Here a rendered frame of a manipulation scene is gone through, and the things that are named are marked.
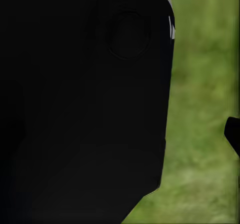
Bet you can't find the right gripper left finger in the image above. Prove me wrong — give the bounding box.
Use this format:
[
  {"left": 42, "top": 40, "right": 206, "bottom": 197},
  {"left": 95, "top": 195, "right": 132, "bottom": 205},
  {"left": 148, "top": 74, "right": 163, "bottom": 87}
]
[{"left": 0, "top": 117, "right": 26, "bottom": 177}]

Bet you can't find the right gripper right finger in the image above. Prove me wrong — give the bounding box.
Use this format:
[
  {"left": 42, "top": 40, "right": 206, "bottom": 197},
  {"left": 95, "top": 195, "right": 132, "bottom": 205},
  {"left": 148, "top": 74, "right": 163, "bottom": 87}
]
[{"left": 224, "top": 117, "right": 240, "bottom": 157}]

